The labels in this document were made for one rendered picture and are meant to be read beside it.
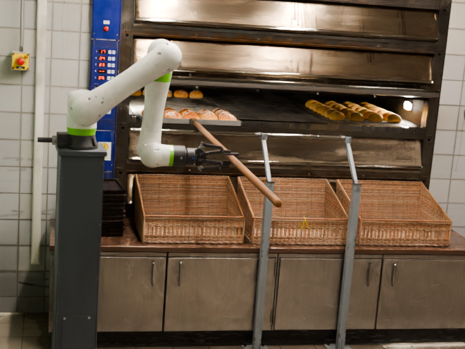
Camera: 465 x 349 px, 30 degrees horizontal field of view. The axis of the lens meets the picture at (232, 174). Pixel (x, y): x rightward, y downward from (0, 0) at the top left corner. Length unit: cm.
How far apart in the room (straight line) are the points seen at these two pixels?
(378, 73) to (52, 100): 190
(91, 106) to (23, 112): 138
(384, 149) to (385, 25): 75
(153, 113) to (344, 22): 171
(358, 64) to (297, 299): 143
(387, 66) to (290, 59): 60
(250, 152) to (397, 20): 117
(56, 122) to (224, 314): 142
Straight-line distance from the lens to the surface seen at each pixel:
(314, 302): 487
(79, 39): 489
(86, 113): 359
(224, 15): 497
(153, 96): 381
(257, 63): 503
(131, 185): 504
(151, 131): 383
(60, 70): 491
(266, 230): 460
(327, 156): 522
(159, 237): 461
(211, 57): 498
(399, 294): 502
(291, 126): 513
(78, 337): 401
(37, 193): 501
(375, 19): 523
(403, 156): 539
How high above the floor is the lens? 192
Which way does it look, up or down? 12 degrees down
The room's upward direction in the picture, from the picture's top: 4 degrees clockwise
